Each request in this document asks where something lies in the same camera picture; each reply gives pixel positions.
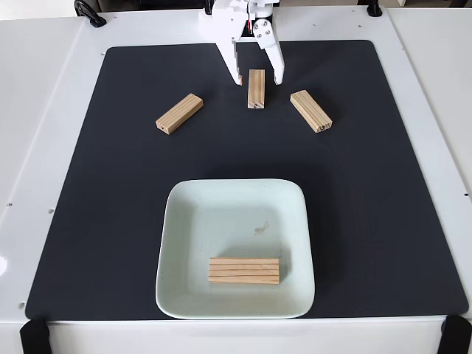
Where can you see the wooden block marked two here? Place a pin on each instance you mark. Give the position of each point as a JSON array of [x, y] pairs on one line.
[[256, 88]]

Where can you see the grooved wooden block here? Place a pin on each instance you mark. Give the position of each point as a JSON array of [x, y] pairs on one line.
[[311, 110], [179, 114], [243, 271]]

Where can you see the pale green square plate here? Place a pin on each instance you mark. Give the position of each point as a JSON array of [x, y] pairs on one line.
[[221, 221]]

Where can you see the black table clamp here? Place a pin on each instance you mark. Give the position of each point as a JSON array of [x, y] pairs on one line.
[[374, 10], [99, 22]]

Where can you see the black table mat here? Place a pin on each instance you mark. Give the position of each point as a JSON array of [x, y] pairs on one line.
[[110, 184]]

